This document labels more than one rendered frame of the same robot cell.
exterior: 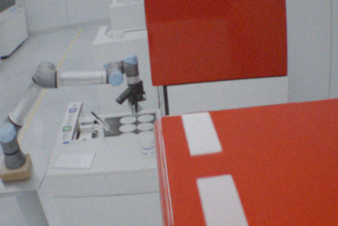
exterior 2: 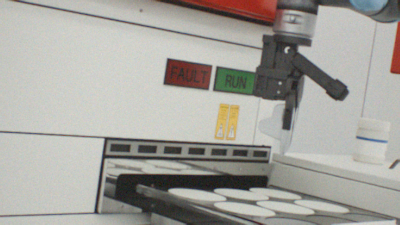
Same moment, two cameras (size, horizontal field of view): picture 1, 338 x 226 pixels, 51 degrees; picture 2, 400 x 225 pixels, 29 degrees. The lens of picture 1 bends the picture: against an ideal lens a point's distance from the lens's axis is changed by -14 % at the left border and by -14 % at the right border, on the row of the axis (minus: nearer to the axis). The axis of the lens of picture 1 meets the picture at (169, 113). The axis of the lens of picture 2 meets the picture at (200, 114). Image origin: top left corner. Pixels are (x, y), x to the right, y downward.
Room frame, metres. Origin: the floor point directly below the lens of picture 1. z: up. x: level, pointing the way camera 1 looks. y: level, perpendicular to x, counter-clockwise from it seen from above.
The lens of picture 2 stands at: (3.19, 1.09, 1.11)
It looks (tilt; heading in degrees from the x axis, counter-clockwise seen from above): 3 degrees down; 226
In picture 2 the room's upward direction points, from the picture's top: 8 degrees clockwise
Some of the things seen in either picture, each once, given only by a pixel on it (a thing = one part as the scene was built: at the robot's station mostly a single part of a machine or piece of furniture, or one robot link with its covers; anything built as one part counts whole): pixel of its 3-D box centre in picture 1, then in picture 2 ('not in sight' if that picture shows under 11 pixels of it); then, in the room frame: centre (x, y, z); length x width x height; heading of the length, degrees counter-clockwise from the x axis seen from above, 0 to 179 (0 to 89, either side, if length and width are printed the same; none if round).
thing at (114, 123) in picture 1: (127, 128); (285, 208); (2.13, 0.25, 0.90); 0.34 x 0.34 x 0.01; 2
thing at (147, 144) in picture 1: (148, 145); (371, 141); (1.70, 0.11, 1.01); 0.07 x 0.07 x 0.10
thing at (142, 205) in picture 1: (122, 202); not in sight; (2.05, 0.35, 0.41); 0.97 x 0.64 x 0.82; 2
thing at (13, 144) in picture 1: (8, 137); not in sight; (1.84, 0.93, 1.04); 0.13 x 0.12 x 0.14; 11
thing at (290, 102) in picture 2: not in sight; (289, 105); (2.11, 0.21, 1.07); 0.05 x 0.02 x 0.09; 32
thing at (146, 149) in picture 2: not in sight; (195, 150); (2.16, 0.03, 0.96); 0.44 x 0.01 x 0.02; 2
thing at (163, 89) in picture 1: (162, 92); (125, 112); (2.33, 0.03, 1.02); 0.82 x 0.03 x 0.40; 2
